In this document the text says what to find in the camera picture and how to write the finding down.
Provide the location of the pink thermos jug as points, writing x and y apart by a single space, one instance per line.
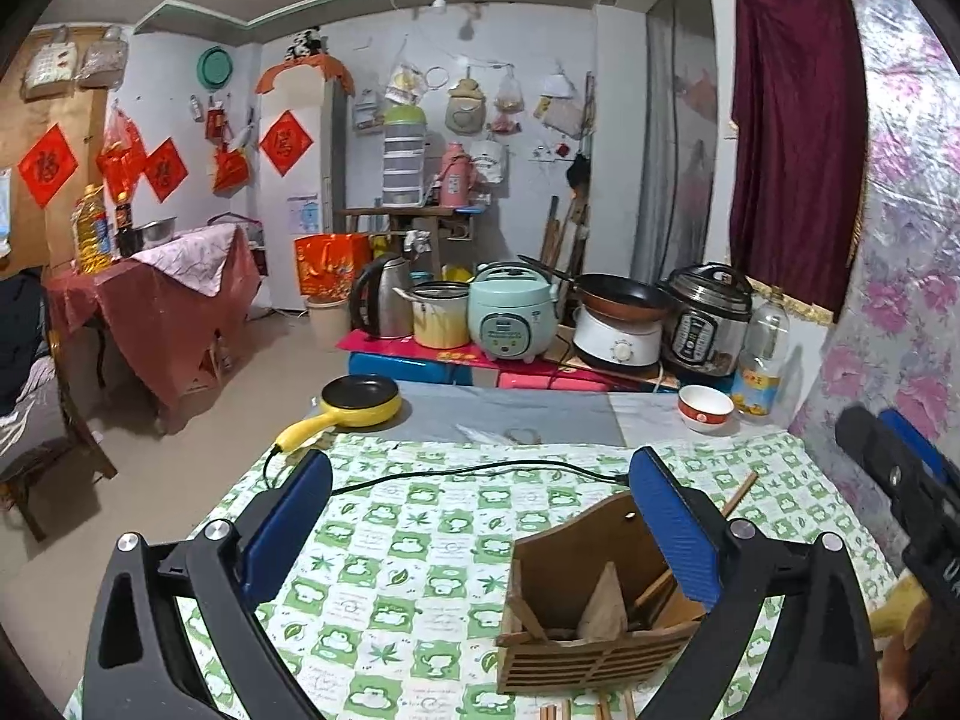
456 176

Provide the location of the mint green rice cooker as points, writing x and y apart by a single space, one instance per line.
512 312

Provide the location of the stacked plastic drawer tower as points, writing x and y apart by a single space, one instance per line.
404 140

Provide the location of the red gift bag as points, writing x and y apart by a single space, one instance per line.
327 264

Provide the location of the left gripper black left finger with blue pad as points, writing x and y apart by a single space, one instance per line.
139 663

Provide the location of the red covered side table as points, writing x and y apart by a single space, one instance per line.
169 310

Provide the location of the white refrigerator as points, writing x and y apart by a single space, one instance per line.
301 179

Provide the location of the yellow fleece glove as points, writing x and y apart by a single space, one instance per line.
905 612

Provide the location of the green patterned tablecloth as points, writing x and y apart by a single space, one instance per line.
394 601

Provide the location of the steel electric kettle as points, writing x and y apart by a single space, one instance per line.
378 299

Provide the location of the red white bowl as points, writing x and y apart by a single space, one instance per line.
704 409

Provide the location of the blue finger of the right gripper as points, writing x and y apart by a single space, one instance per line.
919 445

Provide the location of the yellow cooking oil jug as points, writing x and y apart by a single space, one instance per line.
91 236

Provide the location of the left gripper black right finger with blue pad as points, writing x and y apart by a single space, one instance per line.
820 662

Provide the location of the white cooker with brown pan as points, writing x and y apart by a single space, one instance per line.
619 321

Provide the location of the wooden chopstick holder box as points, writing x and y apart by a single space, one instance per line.
591 604

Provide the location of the wooden chair with clothes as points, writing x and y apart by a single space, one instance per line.
40 420

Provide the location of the clear plastic oil bottle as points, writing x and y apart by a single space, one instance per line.
762 357

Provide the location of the floral foil wall cover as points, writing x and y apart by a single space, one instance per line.
896 342

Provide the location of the yellow electric frying pan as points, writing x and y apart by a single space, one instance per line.
349 401

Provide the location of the yellow cooking pot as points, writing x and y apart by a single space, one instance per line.
439 313

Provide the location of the dark red curtain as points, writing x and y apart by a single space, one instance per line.
799 105

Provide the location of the black silver pressure cooker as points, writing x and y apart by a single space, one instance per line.
710 309

